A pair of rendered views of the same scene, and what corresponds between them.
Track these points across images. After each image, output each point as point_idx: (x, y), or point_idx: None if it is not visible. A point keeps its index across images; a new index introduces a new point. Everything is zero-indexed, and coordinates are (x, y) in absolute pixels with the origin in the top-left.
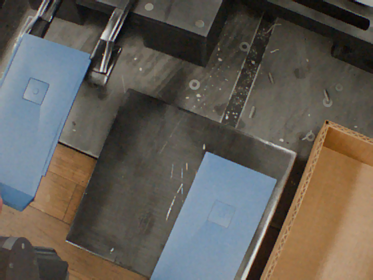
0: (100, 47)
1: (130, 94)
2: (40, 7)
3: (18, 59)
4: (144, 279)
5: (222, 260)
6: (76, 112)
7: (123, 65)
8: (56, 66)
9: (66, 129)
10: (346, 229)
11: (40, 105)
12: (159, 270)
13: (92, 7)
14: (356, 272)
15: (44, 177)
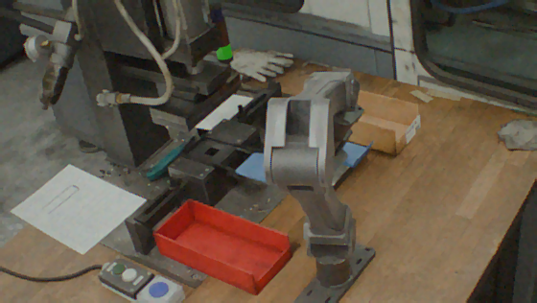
0: (251, 152)
1: None
2: (224, 168)
3: (246, 172)
4: (350, 175)
5: (346, 147)
6: (269, 194)
7: (254, 179)
8: (255, 161)
9: (276, 197)
10: None
11: None
12: (346, 162)
13: (228, 164)
14: (361, 120)
15: (296, 204)
